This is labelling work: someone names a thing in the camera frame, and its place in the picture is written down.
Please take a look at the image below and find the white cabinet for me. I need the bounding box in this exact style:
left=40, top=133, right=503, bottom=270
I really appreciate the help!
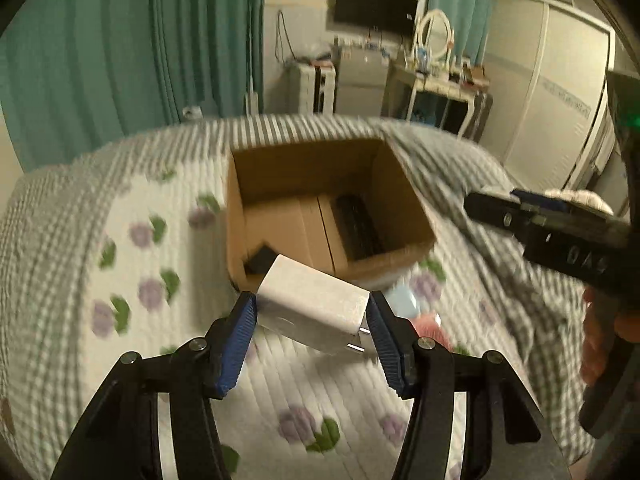
left=335, top=46, right=392, bottom=117

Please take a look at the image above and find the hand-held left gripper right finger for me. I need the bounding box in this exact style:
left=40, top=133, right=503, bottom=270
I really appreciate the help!
left=365, top=291, right=571, bottom=480

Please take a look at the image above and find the person's right hand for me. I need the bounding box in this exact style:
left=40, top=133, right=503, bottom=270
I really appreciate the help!
left=580, top=287, right=640, bottom=387

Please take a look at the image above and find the cardboard box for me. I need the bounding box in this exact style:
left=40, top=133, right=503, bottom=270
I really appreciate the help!
left=225, top=137, right=437, bottom=293

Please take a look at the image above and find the black wall television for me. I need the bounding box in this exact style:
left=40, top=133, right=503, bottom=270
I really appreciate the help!
left=333, top=0, right=419, bottom=37

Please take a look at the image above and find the grey plaid blanket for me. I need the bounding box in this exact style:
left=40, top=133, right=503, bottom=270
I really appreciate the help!
left=380, top=119, right=618, bottom=463

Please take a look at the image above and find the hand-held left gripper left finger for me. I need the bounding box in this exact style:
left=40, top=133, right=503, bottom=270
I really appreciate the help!
left=50, top=291, right=258, bottom=480

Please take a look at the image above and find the narrow green curtain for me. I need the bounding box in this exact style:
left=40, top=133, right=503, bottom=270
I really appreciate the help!
left=427, top=0, right=499, bottom=68

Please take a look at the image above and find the round white mirror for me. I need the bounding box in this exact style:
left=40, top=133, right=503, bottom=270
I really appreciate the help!
left=413, top=8, right=455, bottom=62

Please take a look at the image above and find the small black block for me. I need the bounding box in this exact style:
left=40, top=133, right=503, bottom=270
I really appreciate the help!
left=245, top=244, right=279, bottom=276

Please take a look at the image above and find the white wardrobe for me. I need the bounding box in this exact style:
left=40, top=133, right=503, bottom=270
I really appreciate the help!
left=481, top=0, right=620, bottom=190

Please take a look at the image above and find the light blue item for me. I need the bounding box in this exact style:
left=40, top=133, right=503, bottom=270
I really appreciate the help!
left=387, top=284, right=420, bottom=321

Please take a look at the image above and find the white suitcase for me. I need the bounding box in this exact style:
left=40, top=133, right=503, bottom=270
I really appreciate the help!
left=284, top=59, right=337, bottom=115

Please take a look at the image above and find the pink item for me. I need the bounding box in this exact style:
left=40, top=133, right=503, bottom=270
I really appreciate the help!
left=412, top=312, right=454, bottom=352

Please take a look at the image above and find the black ribbed remote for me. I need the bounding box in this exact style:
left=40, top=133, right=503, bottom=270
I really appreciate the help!
left=334, top=194, right=386, bottom=262

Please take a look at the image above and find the wide green curtain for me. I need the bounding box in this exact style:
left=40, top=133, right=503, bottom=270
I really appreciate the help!
left=0, top=0, right=267, bottom=173

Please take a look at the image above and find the small white item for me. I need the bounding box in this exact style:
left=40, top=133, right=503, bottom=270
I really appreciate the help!
left=544, top=187, right=614, bottom=215

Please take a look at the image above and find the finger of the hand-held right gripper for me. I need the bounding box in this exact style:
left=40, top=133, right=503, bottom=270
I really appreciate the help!
left=463, top=191, right=532, bottom=242
left=510, top=188, right=569, bottom=214

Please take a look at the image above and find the white vanity table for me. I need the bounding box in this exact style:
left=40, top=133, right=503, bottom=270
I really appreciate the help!
left=382, top=59, right=494, bottom=142

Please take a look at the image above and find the white charger adapter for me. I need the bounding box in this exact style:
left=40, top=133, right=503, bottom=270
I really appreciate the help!
left=255, top=254, right=374, bottom=357

